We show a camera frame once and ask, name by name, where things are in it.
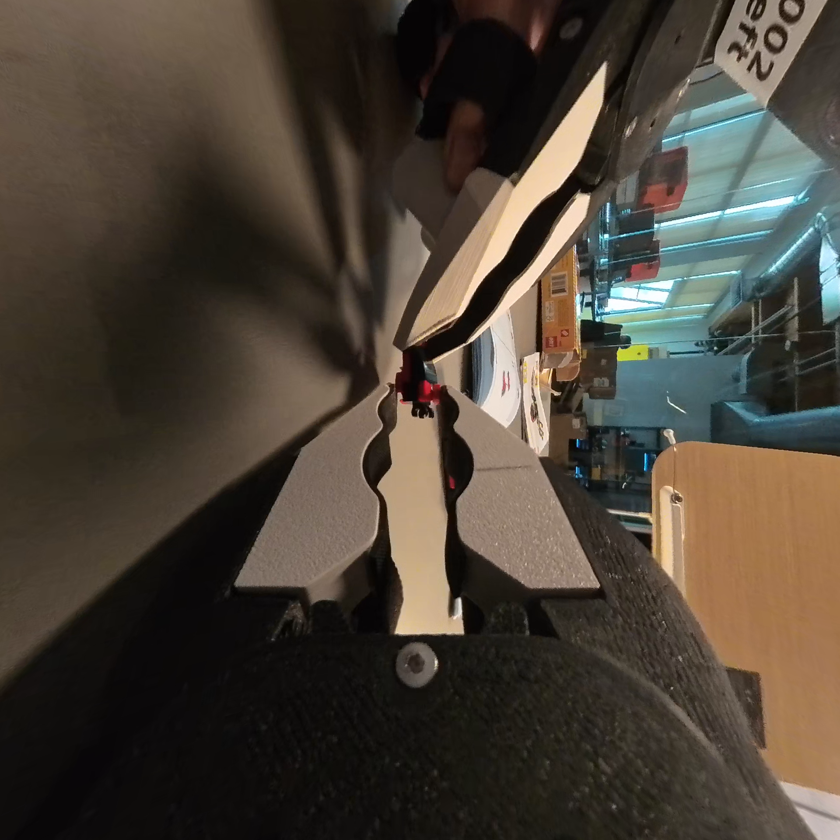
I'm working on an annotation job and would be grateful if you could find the red black lego clip assembly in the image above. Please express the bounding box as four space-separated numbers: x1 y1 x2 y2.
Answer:
394 346 448 421

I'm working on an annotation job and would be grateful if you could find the person's left hand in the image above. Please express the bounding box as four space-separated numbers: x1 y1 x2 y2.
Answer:
446 98 492 194

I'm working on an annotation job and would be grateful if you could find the yellow cardboard lego box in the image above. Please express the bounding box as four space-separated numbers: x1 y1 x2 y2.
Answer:
539 246 584 383

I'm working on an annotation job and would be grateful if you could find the open instruction booklet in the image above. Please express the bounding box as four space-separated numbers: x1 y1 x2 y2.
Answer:
470 308 526 427

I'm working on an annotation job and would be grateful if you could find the closed booklet with colourful cover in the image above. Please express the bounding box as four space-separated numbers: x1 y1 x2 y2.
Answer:
520 351 553 457

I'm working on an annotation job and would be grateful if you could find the red black tool case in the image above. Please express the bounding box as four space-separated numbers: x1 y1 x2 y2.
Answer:
635 146 690 214

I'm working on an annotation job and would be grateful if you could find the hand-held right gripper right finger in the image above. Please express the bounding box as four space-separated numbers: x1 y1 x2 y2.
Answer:
436 385 605 601

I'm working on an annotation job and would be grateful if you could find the dark blue sofa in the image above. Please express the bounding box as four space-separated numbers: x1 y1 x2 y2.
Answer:
712 399 840 454

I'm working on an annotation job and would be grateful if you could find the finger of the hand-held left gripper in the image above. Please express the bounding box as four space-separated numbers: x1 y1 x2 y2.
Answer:
394 62 610 349
425 192 593 363

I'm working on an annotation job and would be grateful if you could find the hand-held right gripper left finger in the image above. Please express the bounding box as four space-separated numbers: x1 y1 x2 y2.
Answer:
233 384 403 634

